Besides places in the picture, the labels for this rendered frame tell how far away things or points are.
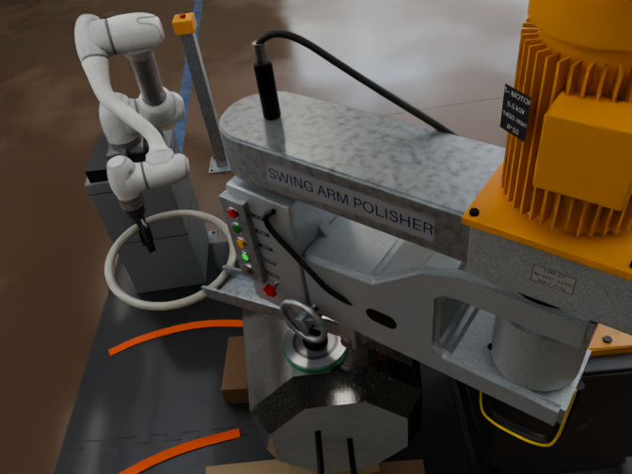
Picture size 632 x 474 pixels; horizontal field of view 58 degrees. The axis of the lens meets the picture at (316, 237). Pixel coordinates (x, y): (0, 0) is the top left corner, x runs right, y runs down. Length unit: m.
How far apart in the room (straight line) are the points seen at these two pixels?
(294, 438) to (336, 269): 0.82
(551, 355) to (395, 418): 0.84
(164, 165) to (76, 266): 1.78
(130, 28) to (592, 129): 1.87
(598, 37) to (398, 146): 0.51
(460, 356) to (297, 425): 0.75
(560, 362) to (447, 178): 0.44
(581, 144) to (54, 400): 2.83
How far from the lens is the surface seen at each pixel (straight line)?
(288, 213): 1.31
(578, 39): 0.80
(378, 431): 2.03
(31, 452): 3.11
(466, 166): 1.13
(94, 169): 2.93
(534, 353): 1.23
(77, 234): 4.07
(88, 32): 2.40
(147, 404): 2.97
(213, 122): 4.00
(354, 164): 1.14
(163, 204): 2.98
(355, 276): 1.34
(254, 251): 1.48
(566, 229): 0.95
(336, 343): 1.89
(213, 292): 2.00
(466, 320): 1.43
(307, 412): 1.89
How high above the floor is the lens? 2.37
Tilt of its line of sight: 43 degrees down
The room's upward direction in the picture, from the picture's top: 9 degrees counter-clockwise
